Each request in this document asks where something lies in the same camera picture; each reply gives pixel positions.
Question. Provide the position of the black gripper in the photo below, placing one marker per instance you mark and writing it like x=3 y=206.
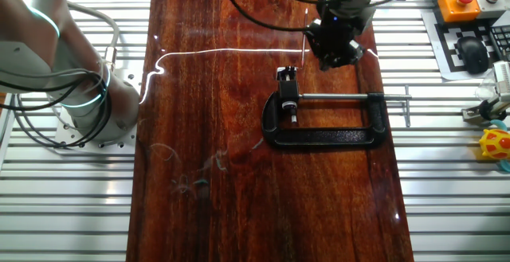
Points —
x=338 y=31

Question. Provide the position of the black red pencil pink eraser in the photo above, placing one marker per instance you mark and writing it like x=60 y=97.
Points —
x=305 y=17

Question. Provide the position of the black metal C-clamp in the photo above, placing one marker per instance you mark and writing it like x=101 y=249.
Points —
x=318 y=138

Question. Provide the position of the black white marker sheet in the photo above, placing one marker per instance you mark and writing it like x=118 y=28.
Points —
x=442 y=55

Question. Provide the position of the orange emergency stop box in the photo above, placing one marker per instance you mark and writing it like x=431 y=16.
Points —
x=458 y=9

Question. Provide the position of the black computer mouse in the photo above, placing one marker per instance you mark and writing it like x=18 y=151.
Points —
x=473 y=55

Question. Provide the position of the grey box red emergency button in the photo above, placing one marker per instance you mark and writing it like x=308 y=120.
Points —
x=492 y=5

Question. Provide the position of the black keyboard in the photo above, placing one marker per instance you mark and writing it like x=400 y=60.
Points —
x=502 y=41

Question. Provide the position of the glossy wood grain mat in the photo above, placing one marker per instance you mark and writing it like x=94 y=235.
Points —
x=239 y=194

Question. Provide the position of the yellow orange toy turtle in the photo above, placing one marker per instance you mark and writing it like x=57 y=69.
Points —
x=496 y=144

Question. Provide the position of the silver depth camera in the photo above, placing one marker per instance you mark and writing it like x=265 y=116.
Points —
x=503 y=80

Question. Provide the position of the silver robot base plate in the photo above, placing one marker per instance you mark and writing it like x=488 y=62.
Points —
x=127 y=79

